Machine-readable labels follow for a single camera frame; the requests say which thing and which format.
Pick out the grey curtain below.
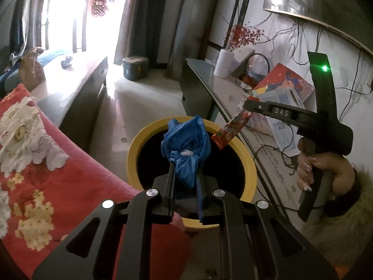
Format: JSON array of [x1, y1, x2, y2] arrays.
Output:
[[114, 0, 175, 67]]

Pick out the glass balcony door frame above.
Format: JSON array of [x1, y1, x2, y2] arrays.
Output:
[[41, 0, 129, 56]]

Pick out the round black-rimmed mirror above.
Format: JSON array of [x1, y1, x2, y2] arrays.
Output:
[[245, 53, 270, 79]]

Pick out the grey-green tin box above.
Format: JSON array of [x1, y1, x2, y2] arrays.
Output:
[[122, 56, 150, 81]]

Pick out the red illustrated book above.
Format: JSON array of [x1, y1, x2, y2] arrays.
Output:
[[253, 63, 315, 102]]

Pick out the wooden coffee table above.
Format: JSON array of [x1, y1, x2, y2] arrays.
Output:
[[35, 55, 108, 152]]

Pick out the person's right hand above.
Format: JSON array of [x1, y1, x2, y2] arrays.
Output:
[[297, 138, 357, 196]]

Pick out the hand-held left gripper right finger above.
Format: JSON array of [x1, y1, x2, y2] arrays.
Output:
[[197, 169, 338, 280]]

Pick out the red floral blanket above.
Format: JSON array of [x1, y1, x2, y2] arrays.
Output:
[[0, 83, 191, 280]]

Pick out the red snack wrapper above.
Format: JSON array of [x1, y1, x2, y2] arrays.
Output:
[[210, 109, 252, 151]]

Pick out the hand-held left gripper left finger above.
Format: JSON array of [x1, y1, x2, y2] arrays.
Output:
[[31, 163, 177, 280]]

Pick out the yellow trash bin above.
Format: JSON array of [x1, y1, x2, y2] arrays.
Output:
[[127, 116, 258, 230]]

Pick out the brown crumpled paper bag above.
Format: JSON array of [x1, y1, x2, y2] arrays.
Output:
[[19, 47, 45, 94]]

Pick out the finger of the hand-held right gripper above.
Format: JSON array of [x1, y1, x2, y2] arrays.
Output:
[[243, 99, 268, 116]]

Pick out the dark blue curtain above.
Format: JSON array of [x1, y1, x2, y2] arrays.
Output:
[[9, 0, 38, 53]]

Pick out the glass tv stand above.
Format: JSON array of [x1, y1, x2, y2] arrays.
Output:
[[179, 58, 321, 210]]

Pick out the red berry branches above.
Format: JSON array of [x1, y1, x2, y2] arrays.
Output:
[[224, 23, 263, 51]]

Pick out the person's right forearm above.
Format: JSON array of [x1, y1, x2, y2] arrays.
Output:
[[303, 163, 373, 272]]

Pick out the white paper roll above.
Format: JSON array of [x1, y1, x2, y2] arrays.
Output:
[[214, 49, 235, 78]]

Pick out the blue sofa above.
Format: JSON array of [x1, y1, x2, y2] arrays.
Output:
[[0, 49, 70, 94]]

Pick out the blue plastic bag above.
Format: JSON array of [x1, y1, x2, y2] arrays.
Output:
[[161, 116, 212, 202]]

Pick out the white printed papers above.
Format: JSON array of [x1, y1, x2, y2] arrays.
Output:
[[262, 89, 306, 158]]

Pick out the covered standing air conditioner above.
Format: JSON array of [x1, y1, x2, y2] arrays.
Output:
[[167, 0, 225, 79]]

